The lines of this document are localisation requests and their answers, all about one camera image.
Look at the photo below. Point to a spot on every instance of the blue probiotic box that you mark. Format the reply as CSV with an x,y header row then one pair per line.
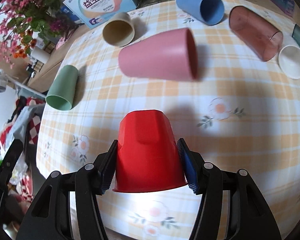
x,y
95,12

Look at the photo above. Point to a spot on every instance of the green plastic cup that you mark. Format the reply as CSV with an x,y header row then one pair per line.
x,y
62,91

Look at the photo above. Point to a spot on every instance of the red plastic cup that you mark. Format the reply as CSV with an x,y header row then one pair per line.
x,y
147,155

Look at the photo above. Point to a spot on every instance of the translucent brown cup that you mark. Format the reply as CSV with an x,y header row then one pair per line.
x,y
262,37

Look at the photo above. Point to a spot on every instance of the blue plastic cup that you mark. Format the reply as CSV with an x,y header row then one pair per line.
x,y
210,12

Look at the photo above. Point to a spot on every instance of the white plastic cup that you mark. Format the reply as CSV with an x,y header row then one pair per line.
x,y
289,61

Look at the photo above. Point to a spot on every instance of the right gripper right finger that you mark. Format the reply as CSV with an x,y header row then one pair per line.
x,y
249,215

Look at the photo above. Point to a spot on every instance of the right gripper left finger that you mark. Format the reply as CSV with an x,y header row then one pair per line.
x,y
49,216

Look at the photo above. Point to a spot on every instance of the yellow plaid floral tablecloth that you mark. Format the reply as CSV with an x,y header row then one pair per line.
x,y
242,113

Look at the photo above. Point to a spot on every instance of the beige plastic cup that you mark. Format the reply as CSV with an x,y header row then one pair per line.
x,y
119,31

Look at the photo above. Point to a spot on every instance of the pink artificial flower bouquet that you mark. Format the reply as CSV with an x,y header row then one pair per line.
x,y
23,18

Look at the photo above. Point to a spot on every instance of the pink plastic cup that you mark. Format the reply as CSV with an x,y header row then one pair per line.
x,y
170,55

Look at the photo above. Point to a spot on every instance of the white ribbed vase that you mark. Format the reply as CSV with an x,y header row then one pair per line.
x,y
40,55

